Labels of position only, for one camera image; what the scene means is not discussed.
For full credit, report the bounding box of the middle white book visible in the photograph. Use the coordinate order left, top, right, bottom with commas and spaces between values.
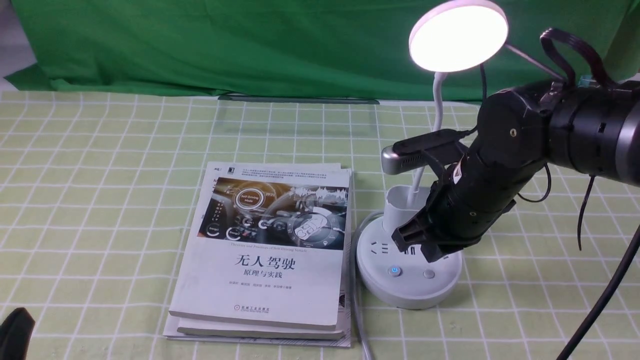
177, 170, 353, 341

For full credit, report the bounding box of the black object bottom left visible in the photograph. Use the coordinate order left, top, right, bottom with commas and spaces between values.
0, 307, 35, 360

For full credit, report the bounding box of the grey lamp power cable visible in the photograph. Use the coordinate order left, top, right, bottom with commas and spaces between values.
347, 211, 385, 360

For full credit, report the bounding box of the clear acrylic stand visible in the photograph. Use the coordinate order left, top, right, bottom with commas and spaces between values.
214, 95, 380, 138

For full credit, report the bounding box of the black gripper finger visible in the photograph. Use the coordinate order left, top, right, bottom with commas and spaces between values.
391, 210, 437, 252

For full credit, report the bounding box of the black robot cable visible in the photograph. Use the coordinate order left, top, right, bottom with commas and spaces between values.
556, 175, 640, 360

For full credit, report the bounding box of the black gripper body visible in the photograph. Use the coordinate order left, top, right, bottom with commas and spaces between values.
427, 147, 546, 242

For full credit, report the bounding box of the top book self-driving cover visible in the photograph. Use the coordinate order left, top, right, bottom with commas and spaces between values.
169, 161, 352, 331

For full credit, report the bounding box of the green backdrop cloth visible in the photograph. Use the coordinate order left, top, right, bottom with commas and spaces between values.
1, 0, 639, 100

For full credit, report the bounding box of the green checkered tablecloth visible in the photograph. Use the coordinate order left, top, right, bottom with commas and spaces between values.
0, 91, 639, 360

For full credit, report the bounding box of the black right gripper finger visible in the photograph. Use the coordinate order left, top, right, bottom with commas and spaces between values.
422, 239, 481, 264

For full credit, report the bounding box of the white desk lamp with base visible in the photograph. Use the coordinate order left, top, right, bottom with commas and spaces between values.
350, 0, 509, 310

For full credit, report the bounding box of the binder clip on backdrop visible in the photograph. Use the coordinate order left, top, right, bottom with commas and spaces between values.
577, 75, 599, 88

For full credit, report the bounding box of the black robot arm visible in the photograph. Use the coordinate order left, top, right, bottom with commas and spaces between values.
391, 81, 640, 263

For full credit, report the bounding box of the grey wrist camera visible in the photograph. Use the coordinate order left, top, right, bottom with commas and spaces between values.
381, 129, 468, 178

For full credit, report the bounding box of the bottom thin magazine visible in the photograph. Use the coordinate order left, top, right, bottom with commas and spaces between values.
163, 170, 354, 348

